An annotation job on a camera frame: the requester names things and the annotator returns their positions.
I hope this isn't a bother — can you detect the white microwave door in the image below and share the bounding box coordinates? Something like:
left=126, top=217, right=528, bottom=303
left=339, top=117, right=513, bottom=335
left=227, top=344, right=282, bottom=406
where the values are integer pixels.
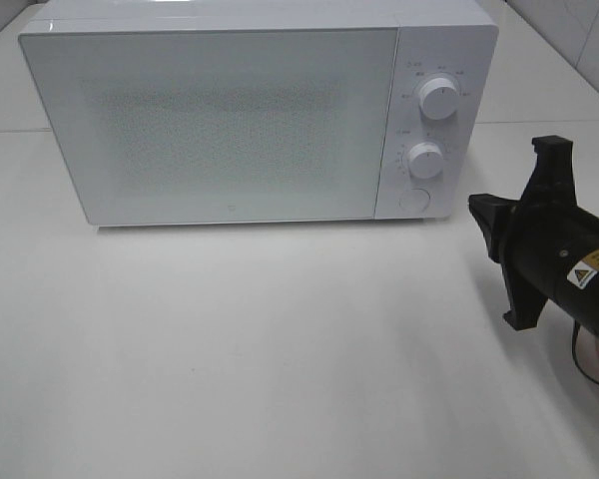
left=20, top=29, right=397, bottom=227

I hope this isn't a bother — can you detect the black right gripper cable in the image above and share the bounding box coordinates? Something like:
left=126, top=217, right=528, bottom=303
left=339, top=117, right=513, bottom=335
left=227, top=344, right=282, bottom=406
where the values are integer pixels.
left=570, top=318, right=599, bottom=389

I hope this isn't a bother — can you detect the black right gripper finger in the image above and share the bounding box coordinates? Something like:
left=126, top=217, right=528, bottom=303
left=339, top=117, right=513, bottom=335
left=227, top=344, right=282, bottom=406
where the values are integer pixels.
left=468, top=194, right=546, bottom=331
left=531, top=135, right=573, bottom=187

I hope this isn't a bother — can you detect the pink round plate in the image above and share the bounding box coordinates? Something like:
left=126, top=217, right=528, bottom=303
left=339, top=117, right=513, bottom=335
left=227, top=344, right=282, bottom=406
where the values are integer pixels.
left=576, top=329, right=599, bottom=382

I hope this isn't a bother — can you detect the white microwave oven body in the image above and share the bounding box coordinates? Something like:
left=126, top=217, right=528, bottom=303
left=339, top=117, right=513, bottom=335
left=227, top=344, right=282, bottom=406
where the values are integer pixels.
left=18, top=1, right=498, bottom=225

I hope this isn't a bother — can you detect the round white door button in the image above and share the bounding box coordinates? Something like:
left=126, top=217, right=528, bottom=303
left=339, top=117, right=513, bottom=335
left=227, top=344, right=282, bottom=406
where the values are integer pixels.
left=398, top=189, right=430, bottom=216

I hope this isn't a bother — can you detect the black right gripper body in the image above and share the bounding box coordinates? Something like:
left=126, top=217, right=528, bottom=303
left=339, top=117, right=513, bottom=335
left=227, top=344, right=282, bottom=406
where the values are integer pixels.
left=496, top=182, right=599, bottom=338

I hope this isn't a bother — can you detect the upper white microwave knob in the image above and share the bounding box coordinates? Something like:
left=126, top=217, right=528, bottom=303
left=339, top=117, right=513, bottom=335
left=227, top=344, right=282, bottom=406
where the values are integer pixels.
left=417, top=74, right=460, bottom=121

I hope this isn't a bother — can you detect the lower white microwave knob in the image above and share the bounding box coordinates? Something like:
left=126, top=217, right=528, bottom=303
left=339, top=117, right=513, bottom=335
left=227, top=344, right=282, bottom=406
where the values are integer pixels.
left=406, top=142, right=444, bottom=180

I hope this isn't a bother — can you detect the white microwave knob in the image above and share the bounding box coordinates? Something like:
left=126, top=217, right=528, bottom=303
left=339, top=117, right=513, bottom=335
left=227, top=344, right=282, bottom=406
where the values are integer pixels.
left=406, top=142, right=444, bottom=180
left=417, top=74, right=460, bottom=121

